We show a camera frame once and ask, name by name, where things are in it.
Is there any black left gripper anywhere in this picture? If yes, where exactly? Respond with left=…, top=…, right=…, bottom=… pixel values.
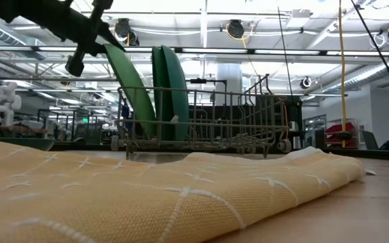
left=51, top=0, right=126, bottom=78

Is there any light green plate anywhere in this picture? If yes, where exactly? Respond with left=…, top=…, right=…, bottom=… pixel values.
left=103, top=43, right=157, bottom=140

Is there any dark green plate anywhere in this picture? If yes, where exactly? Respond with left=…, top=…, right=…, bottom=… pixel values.
left=151, top=46, right=168, bottom=141

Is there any dark teal plate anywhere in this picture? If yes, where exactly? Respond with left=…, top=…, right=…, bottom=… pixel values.
left=0, top=136, right=56, bottom=152

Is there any grey wire dish rack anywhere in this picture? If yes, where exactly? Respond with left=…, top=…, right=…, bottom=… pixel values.
left=110, top=73, right=293, bottom=160

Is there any white robot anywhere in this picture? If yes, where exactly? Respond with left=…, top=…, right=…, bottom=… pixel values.
left=0, top=81, right=23, bottom=128

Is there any orange checked cloth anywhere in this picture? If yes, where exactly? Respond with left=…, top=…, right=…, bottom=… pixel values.
left=0, top=136, right=377, bottom=243

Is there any black round weight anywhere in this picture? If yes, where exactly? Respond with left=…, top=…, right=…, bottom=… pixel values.
left=332, top=130, right=354, bottom=142

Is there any thin black hanging cable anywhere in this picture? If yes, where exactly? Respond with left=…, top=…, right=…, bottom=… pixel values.
left=276, top=0, right=296, bottom=104

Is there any yellow hanging strap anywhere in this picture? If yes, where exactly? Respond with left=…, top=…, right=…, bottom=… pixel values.
left=337, top=0, right=348, bottom=149

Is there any black aluminium table frame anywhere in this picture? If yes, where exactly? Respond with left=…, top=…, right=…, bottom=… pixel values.
left=49, top=140, right=389, bottom=162

